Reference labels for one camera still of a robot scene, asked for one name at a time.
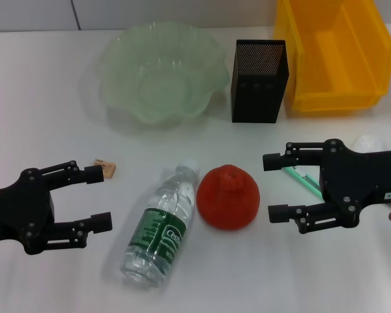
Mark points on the green glass fruit bowl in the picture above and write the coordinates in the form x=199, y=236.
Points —
x=159, y=81

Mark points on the green utility knife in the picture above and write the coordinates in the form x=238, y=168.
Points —
x=301, y=177

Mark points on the white paper ball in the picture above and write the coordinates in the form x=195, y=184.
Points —
x=368, y=143

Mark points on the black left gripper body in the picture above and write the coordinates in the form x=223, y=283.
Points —
x=16, y=212

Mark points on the clear water bottle green label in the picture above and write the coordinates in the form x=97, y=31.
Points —
x=159, y=228

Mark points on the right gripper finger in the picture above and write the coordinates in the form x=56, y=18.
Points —
x=273, y=161
x=278, y=213

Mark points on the small wooden block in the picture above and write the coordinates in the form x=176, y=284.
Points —
x=110, y=169

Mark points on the yellow plastic bin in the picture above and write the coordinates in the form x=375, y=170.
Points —
x=339, y=71

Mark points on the red-orange fruit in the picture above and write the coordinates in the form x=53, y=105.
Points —
x=228, y=202

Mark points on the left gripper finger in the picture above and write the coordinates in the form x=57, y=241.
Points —
x=101, y=222
x=92, y=174

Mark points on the black mesh pen holder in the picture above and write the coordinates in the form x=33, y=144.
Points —
x=257, y=94

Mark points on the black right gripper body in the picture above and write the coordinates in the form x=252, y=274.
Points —
x=348, y=182

